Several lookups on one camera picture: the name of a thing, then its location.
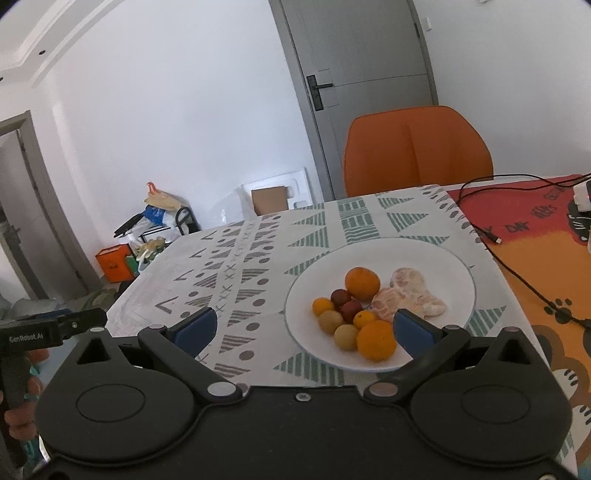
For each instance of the blue and white bag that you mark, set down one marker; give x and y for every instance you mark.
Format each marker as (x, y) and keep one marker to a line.
(157, 216)

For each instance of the orange box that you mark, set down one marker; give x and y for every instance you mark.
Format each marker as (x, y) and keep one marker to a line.
(113, 263)

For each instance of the brown longan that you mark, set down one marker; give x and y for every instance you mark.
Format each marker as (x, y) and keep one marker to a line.
(346, 337)
(330, 321)

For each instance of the brown cardboard sheet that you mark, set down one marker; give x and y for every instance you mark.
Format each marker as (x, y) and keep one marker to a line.
(270, 201)

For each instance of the peeled citrus piece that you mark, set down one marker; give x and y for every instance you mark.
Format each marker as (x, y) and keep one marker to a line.
(415, 304)
(406, 279)

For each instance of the orange printed mat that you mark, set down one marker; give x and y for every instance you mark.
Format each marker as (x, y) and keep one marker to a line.
(531, 221)

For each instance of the person's left hand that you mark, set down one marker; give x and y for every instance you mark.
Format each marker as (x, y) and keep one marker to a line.
(21, 420)

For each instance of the black metal frame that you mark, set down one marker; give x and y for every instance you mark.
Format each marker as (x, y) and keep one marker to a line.
(184, 217)

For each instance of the white charger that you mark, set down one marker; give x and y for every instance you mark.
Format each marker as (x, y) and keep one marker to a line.
(582, 194)

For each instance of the grey door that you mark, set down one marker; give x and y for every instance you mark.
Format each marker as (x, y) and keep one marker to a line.
(369, 55)

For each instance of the small orange kumquat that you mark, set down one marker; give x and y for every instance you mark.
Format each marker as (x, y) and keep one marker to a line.
(364, 319)
(323, 306)

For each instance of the black folding stand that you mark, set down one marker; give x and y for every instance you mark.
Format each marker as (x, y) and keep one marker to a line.
(131, 225)

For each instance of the orange chair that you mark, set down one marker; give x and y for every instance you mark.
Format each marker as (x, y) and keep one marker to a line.
(415, 152)

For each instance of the patterned white tablecloth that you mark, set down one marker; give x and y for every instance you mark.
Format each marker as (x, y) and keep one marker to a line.
(258, 258)

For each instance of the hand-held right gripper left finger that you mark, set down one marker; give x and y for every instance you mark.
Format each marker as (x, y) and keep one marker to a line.
(198, 330)

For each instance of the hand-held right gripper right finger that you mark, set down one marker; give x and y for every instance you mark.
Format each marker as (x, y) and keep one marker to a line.
(413, 337)

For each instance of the small red fruit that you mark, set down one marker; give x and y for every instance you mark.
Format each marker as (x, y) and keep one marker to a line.
(340, 297)
(351, 311)

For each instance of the white round plate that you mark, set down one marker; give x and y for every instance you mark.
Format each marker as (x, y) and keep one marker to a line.
(323, 277)

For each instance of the large orange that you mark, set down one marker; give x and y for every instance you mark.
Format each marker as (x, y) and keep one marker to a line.
(376, 340)
(362, 284)

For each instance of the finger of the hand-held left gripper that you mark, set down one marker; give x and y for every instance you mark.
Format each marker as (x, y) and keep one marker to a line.
(83, 321)

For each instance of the grey door frame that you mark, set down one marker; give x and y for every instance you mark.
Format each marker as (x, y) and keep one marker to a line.
(41, 194)

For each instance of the green and white bag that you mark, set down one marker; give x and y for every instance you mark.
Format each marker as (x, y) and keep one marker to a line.
(147, 251)

